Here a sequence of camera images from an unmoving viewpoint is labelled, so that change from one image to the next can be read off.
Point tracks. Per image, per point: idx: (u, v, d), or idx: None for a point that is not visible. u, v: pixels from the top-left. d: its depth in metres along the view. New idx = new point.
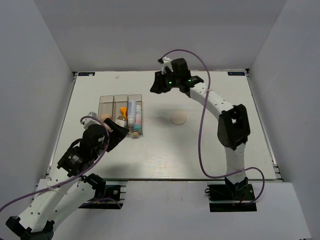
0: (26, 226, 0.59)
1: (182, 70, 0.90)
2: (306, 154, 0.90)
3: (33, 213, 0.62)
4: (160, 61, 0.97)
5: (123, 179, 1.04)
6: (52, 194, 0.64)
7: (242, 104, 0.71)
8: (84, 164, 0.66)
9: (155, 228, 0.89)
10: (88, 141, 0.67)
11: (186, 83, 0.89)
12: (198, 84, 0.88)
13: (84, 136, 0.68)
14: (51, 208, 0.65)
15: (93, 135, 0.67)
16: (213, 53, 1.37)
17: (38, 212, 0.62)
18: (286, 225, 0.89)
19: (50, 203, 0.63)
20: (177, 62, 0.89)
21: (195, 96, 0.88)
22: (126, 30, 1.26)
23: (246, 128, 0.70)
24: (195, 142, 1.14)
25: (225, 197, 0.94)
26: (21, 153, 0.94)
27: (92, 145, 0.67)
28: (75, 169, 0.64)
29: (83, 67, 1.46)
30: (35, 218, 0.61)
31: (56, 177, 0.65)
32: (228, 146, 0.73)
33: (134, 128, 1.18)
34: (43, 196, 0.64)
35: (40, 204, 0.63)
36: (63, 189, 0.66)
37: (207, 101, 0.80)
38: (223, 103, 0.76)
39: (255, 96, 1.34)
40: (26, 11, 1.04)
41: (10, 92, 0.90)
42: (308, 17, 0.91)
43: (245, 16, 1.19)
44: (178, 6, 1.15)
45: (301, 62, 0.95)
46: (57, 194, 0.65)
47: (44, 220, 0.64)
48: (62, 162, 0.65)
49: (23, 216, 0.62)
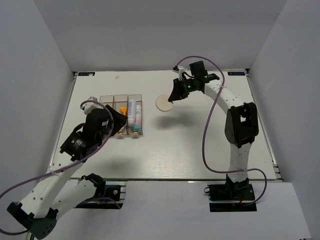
0: (28, 212, 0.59)
1: (198, 68, 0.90)
2: (305, 154, 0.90)
3: (35, 198, 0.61)
4: (175, 69, 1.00)
5: (124, 179, 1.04)
6: (54, 179, 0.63)
7: (253, 102, 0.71)
8: (87, 149, 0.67)
9: (155, 229, 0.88)
10: (91, 125, 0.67)
11: (202, 78, 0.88)
12: (213, 80, 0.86)
13: (87, 121, 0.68)
14: (53, 194, 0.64)
15: (97, 118, 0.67)
16: (213, 53, 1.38)
17: (41, 197, 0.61)
18: (287, 225, 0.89)
19: (53, 188, 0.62)
20: (194, 63, 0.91)
21: (209, 92, 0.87)
22: (126, 30, 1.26)
23: (254, 127, 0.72)
24: (196, 142, 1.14)
25: (225, 197, 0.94)
26: (20, 152, 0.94)
27: (96, 129, 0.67)
28: (79, 154, 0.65)
29: (84, 67, 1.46)
30: (37, 204, 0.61)
31: (59, 162, 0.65)
32: (233, 143, 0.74)
33: (134, 128, 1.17)
34: (46, 181, 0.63)
35: (42, 190, 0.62)
36: (67, 174, 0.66)
37: (218, 96, 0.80)
38: (234, 99, 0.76)
39: (254, 96, 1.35)
40: (26, 11, 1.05)
41: (11, 92, 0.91)
42: (308, 18, 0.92)
43: (245, 17, 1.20)
44: (178, 6, 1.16)
45: (301, 63, 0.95)
46: (60, 179, 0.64)
47: (47, 206, 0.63)
48: (65, 146, 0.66)
49: (25, 202, 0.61)
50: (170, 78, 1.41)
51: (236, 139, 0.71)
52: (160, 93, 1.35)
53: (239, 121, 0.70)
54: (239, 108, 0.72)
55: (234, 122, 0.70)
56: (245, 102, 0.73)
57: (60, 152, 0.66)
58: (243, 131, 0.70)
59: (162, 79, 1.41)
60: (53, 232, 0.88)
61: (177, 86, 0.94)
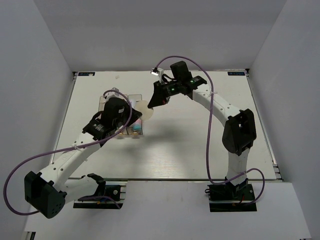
0: (48, 180, 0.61)
1: (182, 71, 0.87)
2: (305, 154, 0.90)
3: (55, 169, 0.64)
4: (154, 71, 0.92)
5: (124, 179, 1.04)
6: (76, 154, 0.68)
7: (248, 108, 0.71)
8: (106, 132, 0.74)
9: (156, 228, 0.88)
10: (110, 112, 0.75)
11: (188, 84, 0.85)
12: (201, 86, 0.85)
13: (106, 108, 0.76)
14: (71, 169, 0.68)
15: (115, 106, 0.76)
16: (213, 53, 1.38)
17: (61, 168, 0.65)
18: (287, 225, 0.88)
19: (73, 162, 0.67)
20: (176, 64, 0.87)
21: (198, 98, 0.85)
22: (126, 30, 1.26)
23: (252, 133, 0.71)
24: (196, 142, 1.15)
25: (225, 197, 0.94)
26: (20, 152, 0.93)
27: (113, 116, 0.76)
28: (99, 136, 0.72)
29: (84, 67, 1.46)
30: (57, 174, 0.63)
31: (81, 140, 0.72)
32: (233, 151, 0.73)
33: (134, 128, 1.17)
34: (67, 154, 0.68)
35: (63, 162, 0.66)
36: (86, 152, 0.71)
37: (212, 105, 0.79)
38: (229, 107, 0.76)
39: (255, 96, 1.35)
40: (26, 11, 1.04)
41: (10, 91, 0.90)
42: (308, 18, 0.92)
43: (245, 16, 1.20)
44: (178, 6, 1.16)
45: (301, 62, 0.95)
46: (81, 155, 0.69)
47: (63, 181, 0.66)
48: (88, 128, 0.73)
49: (44, 172, 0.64)
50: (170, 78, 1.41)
51: (236, 147, 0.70)
52: None
53: (238, 129, 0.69)
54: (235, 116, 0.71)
55: (233, 132, 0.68)
56: (241, 110, 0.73)
57: (83, 133, 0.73)
58: (242, 139, 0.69)
59: None
60: (53, 232, 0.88)
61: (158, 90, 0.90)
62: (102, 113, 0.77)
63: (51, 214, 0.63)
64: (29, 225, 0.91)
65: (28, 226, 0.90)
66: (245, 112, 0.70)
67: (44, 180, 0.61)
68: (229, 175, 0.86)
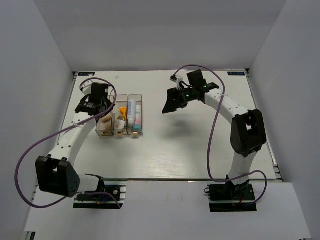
0: (61, 157, 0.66)
1: (196, 78, 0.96)
2: (305, 153, 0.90)
3: (64, 147, 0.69)
4: (173, 78, 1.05)
5: (123, 179, 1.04)
6: (78, 131, 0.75)
7: (257, 110, 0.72)
8: (99, 108, 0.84)
9: (155, 228, 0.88)
10: (98, 91, 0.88)
11: (201, 89, 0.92)
12: (213, 90, 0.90)
13: (93, 90, 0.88)
14: (76, 146, 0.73)
15: (101, 86, 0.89)
16: (212, 53, 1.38)
17: (69, 145, 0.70)
18: (287, 225, 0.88)
19: (77, 138, 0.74)
20: (192, 72, 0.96)
21: (209, 101, 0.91)
22: (126, 30, 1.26)
23: (261, 134, 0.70)
24: (195, 142, 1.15)
25: (224, 197, 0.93)
26: (21, 152, 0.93)
27: (101, 95, 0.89)
28: (93, 111, 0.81)
29: (84, 67, 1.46)
30: (67, 150, 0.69)
31: (78, 118, 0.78)
32: (240, 153, 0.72)
33: (134, 128, 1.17)
34: (70, 133, 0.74)
35: (68, 140, 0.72)
36: (85, 130, 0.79)
37: (221, 105, 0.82)
38: (237, 107, 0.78)
39: (255, 96, 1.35)
40: (26, 11, 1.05)
41: (10, 92, 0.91)
42: (308, 19, 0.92)
43: (244, 17, 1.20)
44: (178, 6, 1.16)
45: (300, 63, 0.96)
46: (82, 132, 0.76)
47: (72, 157, 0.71)
48: (80, 108, 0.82)
49: (53, 152, 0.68)
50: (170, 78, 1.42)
51: (243, 148, 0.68)
52: (160, 93, 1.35)
53: (246, 128, 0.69)
54: (244, 115, 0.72)
55: (240, 130, 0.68)
56: (250, 110, 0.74)
57: (76, 113, 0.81)
58: (250, 139, 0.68)
59: (162, 80, 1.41)
60: (53, 232, 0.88)
61: (176, 95, 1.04)
62: (90, 96, 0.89)
63: (71, 192, 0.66)
64: (29, 225, 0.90)
65: (28, 226, 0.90)
66: (253, 112, 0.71)
67: (58, 159, 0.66)
68: (230, 176, 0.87)
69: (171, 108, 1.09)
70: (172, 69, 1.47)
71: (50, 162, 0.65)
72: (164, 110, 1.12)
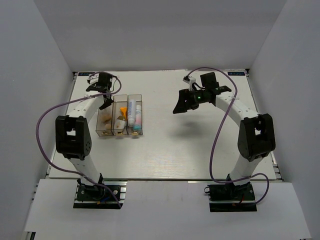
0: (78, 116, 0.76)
1: (209, 80, 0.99)
2: (305, 153, 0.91)
3: (79, 111, 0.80)
4: (186, 79, 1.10)
5: (123, 179, 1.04)
6: (91, 101, 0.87)
7: (268, 114, 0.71)
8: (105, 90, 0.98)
9: (155, 228, 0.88)
10: (104, 78, 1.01)
11: (213, 90, 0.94)
12: (225, 92, 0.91)
13: (100, 77, 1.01)
14: (88, 113, 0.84)
15: (108, 74, 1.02)
16: (212, 53, 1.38)
17: (84, 109, 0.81)
18: (287, 225, 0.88)
19: (90, 106, 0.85)
20: (205, 75, 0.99)
21: (219, 103, 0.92)
22: (126, 30, 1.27)
23: (270, 140, 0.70)
24: (195, 142, 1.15)
25: (225, 197, 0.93)
26: (20, 152, 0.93)
27: (107, 81, 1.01)
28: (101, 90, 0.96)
29: (84, 67, 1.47)
30: (82, 112, 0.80)
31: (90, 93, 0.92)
32: (246, 157, 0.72)
33: (134, 128, 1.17)
34: (84, 103, 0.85)
35: (83, 106, 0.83)
36: (96, 102, 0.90)
37: (231, 107, 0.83)
38: (247, 110, 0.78)
39: (255, 96, 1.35)
40: (26, 11, 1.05)
41: (10, 92, 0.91)
42: (308, 19, 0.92)
43: (244, 17, 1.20)
44: (178, 6, 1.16)
45: (300, 63, 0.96)
46: (93, 103, 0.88)
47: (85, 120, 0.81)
48: (90, 88, 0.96)
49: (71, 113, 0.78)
50: (170, 77, 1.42)
51: (250, 153, 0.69)
52: (160, 93, 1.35)
53: (254, 132, 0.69)
54: (253, 119, 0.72)
55: (248, 134, 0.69)
56: (260, 114, 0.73)
57: (87, 91, 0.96)
58: (257, 145, 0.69)
59: (162, 80, 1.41)
60: (53, 232, 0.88)
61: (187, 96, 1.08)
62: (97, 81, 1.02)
63: (86, 151, 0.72)
64: (29, 225, 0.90)
65: (28, 226, 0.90)
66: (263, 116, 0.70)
67: (75, 117, 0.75)
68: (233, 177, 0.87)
69: (181, 108, 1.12)
70: (172, 69, 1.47)
71: (68, 121, 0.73)
72: (174, 110, 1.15)
